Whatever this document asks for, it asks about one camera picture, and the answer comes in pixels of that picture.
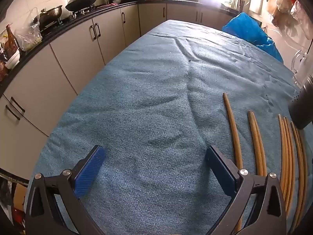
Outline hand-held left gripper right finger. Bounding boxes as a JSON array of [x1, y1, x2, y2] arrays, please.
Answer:
[[205, 145, 288, 235]]

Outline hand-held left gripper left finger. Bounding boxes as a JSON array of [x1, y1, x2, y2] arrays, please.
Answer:
[[26, 145, 107, 235]]

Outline wooden chopstick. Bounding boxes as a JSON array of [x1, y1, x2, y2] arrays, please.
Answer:
[[285, 117, 296, 217], [282, 117, 292, 216], [222, 92, 244, 234], [247, 111, 264, 177], [290, 121, 304, 233], [295, 128, 308, 227], [277, 114, 288, 201], [251, 112, 267, 177]]

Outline black perforated utensil holder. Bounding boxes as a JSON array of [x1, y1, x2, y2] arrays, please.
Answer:
[[288, 75, 313, 130]]

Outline blue tablecloth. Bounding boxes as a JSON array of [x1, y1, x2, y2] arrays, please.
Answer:
[[23, 19, 313, 235]]

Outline wooden chopsticks in holder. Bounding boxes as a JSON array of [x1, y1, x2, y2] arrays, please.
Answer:
[[0, 2, 241, 177]]

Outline clear glass mug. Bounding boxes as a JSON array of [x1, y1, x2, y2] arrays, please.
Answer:
[[291, 49, 311, 90]]

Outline blue plastic bag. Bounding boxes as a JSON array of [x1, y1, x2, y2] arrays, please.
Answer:
[[222, 12, 284, 63]]

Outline clear plastic bag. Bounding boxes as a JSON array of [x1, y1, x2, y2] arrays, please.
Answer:
[[15, 7, 43, 52]]

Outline brown glass bottle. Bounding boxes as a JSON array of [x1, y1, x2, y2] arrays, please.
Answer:
[[5, 24, 19, 54]]

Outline steel pot with lid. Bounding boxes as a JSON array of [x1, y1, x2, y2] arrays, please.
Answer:
[[33, 5, 63, 29]]

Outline black kitchen countertop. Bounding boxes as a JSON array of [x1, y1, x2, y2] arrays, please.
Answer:
[[0, 0, 241, 96]]

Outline white cutting board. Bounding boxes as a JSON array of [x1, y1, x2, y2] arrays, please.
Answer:
[[249, 0, 266, 14]]

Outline hanging plastic bags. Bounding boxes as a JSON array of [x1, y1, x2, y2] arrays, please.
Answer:
[[266, 0, 313, 40]]

